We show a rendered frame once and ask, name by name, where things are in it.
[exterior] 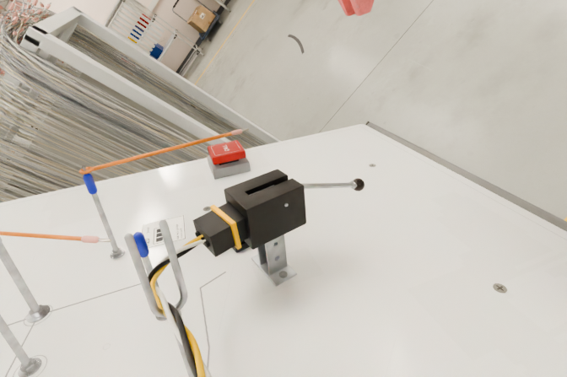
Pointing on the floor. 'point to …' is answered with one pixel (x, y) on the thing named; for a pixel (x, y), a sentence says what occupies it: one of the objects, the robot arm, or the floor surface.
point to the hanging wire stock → (94, 105)
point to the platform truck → (211, 23)
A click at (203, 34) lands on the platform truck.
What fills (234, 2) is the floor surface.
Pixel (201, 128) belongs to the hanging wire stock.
